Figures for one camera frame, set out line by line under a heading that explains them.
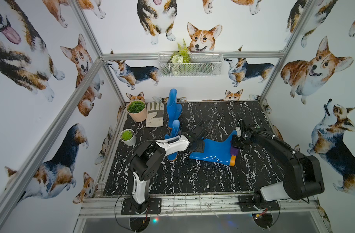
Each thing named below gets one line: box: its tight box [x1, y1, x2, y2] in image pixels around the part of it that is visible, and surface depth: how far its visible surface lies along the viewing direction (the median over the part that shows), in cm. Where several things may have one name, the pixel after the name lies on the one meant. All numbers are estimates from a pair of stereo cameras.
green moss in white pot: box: [121, 130, 134, 141], surface depth 92 cm
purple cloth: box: [230, 146, 240, 158], surface depth 82 cm
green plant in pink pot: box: [127, 100, 146, 114], surface depth 105 cm
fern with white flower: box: [170, 37, 193, 66], surface depth 84 cm
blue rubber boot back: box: [189, 130, 238, 167], surface depth 89 cm
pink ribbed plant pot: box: [126, 99, 147, 123], surface depth 105 cm
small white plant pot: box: [119, 128, 137, 147], surface depth 92 cm
